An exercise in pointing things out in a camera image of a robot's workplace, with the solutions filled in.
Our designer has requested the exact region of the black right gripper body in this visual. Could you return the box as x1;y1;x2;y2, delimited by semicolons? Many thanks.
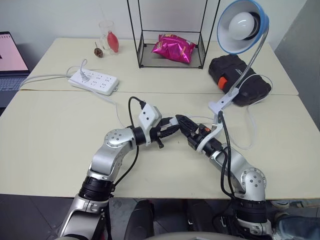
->
187;124;213;151

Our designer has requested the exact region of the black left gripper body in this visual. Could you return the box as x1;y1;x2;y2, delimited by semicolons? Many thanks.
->
149;119;168;149

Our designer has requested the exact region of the blue gooseneck desk lamp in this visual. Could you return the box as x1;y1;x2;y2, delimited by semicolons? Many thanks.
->
208;0;271;126

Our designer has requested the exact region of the black tool case orange latch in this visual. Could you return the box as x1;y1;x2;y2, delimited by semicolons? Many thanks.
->
208;54;272;108

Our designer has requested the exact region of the pink snack bag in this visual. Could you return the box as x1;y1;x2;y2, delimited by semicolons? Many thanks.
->
151;33;197;66

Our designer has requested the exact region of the white power strip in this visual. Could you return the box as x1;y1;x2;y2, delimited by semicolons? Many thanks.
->
67;69;120;97

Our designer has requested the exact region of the dark rounded shape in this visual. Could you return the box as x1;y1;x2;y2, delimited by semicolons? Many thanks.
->
124;199;155;240

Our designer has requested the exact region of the red bulb-shaped object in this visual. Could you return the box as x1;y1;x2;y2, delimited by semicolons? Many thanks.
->
107;29;120;54

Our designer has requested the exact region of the brown pine cone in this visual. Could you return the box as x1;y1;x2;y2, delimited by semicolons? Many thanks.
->
93;41;105;58

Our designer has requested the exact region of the white sneaker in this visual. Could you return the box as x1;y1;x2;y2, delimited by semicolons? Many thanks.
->
271;199;291;210

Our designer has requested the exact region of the clear glass cup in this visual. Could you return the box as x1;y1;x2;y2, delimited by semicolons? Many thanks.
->
98;20;118;54

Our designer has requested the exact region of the blue jeans leg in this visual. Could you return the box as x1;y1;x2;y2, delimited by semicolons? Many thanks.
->
273;212;320;240

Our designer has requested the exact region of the grey laptop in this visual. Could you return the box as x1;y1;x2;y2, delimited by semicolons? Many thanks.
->
0;31;31;109

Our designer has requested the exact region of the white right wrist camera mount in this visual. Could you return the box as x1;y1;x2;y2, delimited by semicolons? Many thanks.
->
195;121;224;153

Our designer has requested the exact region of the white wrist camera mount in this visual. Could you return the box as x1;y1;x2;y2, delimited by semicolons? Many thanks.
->
195;121;224;153
138;103;163;147

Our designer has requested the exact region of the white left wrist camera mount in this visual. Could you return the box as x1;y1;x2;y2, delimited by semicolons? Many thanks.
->
138;103;163;147

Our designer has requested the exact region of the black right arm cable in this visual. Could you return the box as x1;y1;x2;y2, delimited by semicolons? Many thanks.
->
211;111;237;226

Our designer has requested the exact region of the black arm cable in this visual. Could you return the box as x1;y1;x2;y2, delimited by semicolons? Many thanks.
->
211;111;237;226
109;96;147;193

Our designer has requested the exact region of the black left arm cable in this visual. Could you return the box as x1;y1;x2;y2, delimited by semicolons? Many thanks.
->
109;96;147;193

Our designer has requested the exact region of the white lamp cord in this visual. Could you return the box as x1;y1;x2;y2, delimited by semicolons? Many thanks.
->
66;58;273;151

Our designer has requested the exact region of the black wire rack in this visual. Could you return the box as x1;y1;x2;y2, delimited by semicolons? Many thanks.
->
126;0;221;70

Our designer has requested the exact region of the white power strip cable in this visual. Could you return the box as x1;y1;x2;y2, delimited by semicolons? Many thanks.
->
19;73;72;90

